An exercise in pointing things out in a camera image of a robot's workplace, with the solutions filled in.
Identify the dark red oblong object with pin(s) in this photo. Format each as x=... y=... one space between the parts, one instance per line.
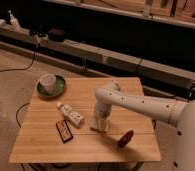
x=125 y=139

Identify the black device on ledge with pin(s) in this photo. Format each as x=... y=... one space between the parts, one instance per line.
x=57 y=35

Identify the red black candy bar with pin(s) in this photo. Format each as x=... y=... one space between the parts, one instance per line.
x=64 y=131

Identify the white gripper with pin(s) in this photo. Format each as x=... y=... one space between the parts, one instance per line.
x=99 y=117

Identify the green plate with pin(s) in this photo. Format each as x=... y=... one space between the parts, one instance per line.
x=59 y=89

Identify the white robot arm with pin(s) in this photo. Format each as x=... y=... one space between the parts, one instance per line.
x=177 y=113

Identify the white sponge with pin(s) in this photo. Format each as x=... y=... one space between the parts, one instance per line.
x=100 y=126

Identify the white spray bottle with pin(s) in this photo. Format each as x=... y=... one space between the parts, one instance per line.
x=14 y=22

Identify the wooden table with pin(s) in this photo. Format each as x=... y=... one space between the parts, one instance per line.
x=38 y=140

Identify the white plastic bottle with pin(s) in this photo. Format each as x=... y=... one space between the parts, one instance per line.
x=75 y=118

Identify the white cup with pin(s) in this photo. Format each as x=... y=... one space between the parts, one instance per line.
x=48 y=81

